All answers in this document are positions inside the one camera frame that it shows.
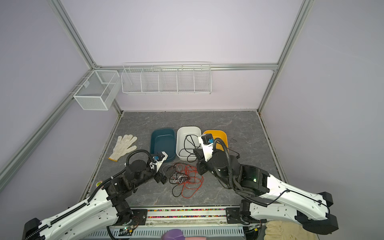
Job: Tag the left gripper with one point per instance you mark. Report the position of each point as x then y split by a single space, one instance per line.
159 178

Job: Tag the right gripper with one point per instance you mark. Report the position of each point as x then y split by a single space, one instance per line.
203 169

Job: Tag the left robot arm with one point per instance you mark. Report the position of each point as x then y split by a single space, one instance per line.
106 206

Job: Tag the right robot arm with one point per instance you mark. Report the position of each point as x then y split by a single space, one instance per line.
265 197

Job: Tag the white plastic bin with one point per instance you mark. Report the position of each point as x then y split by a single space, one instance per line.
187 141

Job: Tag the yellow plastic bin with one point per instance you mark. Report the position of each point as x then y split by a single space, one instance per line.
218 134

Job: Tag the teal plastic bin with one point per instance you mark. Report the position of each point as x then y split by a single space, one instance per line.
164 140

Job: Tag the white knit glove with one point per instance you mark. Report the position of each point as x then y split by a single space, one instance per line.
123 146

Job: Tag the purple object at base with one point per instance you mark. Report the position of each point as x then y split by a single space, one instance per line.
177 234

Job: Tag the cream glove at base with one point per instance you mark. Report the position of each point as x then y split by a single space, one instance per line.
279 230

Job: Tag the small white mesh basket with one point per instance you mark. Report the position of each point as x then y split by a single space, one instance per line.
99 90

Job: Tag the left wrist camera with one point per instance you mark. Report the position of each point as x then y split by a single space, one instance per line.
157 160

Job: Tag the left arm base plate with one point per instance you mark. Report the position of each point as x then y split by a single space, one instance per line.
137 217

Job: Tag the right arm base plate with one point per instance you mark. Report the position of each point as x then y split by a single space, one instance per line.
236 215

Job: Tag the long white wire basket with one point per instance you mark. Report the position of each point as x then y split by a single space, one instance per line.
167 78

